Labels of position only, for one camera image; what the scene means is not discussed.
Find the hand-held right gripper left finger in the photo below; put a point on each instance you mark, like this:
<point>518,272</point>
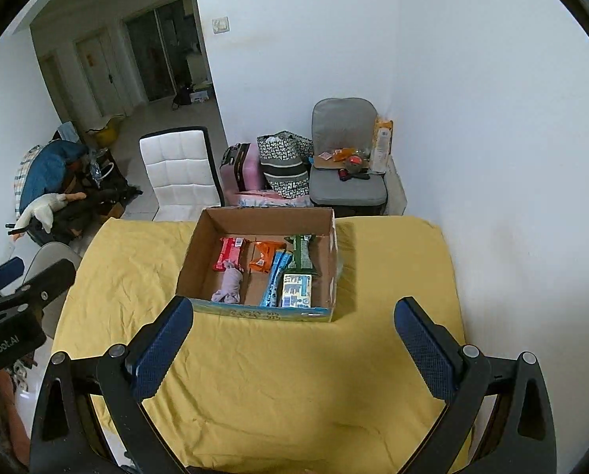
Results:
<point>161,350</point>

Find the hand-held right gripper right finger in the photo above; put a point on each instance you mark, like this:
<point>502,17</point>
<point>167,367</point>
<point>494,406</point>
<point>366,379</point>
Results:
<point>423,350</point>

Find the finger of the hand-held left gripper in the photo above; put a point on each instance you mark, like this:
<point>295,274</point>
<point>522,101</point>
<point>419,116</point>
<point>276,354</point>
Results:
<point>3,276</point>
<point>52,276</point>

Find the purple cloth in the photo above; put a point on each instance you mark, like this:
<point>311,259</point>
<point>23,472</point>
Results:
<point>230,284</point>

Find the red snack packet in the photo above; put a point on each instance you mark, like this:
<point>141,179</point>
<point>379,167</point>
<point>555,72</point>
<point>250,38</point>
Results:
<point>230,252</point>

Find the long blue packet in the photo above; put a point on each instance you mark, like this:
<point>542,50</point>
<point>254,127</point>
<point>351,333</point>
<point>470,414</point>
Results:
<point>274,281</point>

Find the white blue tissue pack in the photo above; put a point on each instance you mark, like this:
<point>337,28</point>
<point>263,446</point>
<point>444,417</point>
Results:
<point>297,291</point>

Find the orange snack packet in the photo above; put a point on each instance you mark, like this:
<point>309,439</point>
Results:
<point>265,256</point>

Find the green packet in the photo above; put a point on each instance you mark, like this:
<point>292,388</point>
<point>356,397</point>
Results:
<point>302,256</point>

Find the person's left forearm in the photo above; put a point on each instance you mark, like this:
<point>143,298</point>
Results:
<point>13,414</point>

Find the white goose plush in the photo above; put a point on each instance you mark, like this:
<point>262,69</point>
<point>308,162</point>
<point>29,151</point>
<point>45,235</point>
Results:
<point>43,210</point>

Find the small cardboard box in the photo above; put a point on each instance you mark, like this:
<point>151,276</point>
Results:
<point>114,210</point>

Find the blue bag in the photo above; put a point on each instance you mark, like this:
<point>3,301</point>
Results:
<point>48,168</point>

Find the plaid cloth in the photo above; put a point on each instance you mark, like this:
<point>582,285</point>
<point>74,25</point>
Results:
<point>23,168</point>

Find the yellow tablecloth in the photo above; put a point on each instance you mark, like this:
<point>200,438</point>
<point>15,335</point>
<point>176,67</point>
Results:
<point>274,380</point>

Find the yellow bag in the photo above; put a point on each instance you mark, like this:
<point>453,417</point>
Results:
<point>104,133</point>

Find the white padded chair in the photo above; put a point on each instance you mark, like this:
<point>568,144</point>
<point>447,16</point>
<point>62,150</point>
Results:
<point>176,168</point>

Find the pink floral bag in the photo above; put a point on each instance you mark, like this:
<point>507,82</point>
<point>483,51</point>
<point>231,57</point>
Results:
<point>274,201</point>

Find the red black tool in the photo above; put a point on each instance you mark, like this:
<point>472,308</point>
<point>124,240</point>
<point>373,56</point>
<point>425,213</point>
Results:
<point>353,174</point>

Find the pink suitcase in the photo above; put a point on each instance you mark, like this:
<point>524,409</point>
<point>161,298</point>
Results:
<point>245,168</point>

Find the white door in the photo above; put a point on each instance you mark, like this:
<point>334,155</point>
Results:
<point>99,74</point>

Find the orange snack bag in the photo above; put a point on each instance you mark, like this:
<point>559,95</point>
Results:
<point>346,154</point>

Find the orange white package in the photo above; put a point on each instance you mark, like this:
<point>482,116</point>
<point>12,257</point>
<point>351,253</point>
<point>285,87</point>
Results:
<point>381,143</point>

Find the patterned tote bag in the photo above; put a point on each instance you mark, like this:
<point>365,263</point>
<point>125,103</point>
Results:
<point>284,173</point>

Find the black bag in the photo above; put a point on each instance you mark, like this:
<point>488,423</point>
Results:
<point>181,97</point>

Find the white box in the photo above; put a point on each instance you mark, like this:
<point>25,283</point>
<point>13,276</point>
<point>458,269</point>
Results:
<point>199,96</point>

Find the grey armchair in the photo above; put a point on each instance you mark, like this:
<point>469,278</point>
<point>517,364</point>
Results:
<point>344,118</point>

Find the sliding glass door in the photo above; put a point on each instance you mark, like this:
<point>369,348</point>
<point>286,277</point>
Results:
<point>151,49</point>

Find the white light switch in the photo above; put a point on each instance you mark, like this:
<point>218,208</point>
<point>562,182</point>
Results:
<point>220,25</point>

